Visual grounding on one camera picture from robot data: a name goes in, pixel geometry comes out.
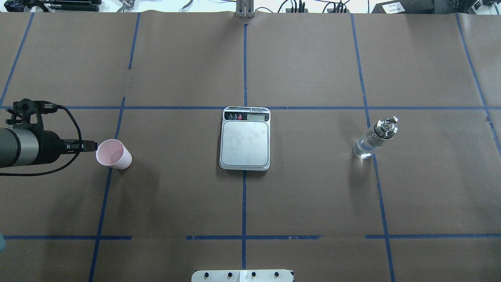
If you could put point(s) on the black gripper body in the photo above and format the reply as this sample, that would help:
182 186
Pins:
49 145

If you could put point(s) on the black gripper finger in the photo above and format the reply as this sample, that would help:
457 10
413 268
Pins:
90 149
90 144

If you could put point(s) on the glass sauce bottle metal spout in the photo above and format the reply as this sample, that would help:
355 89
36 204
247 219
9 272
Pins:
375 137

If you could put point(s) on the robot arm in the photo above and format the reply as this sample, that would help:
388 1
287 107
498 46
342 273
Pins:
20 147

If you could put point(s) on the silver digital kitchen scale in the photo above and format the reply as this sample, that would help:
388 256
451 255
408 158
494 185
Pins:
245 139

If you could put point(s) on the black folded tripod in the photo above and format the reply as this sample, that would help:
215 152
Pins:
64 5

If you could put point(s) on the brown paper table cover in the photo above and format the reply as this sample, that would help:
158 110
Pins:
425 207

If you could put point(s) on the black box with label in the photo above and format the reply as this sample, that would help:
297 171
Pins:
404 7

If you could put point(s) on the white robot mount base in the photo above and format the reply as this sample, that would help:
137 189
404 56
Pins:
244 275

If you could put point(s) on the aluminium frame post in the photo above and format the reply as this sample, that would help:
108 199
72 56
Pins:
245 9

